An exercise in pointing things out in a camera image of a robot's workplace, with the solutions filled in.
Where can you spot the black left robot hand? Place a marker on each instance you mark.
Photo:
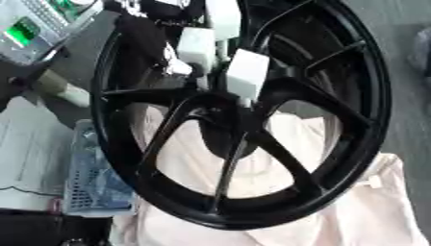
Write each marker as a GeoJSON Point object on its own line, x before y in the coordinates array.
{"type": "Point", "coordinates": [143, 41]}

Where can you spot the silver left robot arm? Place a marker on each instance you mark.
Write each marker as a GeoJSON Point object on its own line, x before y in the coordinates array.
{"type": "Point", "coordinates": [39, 25]}

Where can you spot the black spoked wheel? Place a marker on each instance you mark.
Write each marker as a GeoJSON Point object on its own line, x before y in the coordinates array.
{"type": "Point", "coordinates": [337, 173]}

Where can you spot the pale grey cylinder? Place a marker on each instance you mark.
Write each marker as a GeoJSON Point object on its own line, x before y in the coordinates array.
{"type": "Point", "coordinates": [63, 88]}

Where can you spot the blue white plastic basket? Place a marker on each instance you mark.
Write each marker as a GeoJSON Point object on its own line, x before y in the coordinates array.
{"type": "Point", "coordinates": [92, 179]}

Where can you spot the white paper sheet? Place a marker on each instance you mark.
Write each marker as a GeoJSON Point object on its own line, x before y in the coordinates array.
{"type": "Point", "coordinates": [31, 150]}

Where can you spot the pale pink cloth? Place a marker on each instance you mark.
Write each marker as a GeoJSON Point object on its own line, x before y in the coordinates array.
{"type": "Point", "coordinates": [359, 211]}

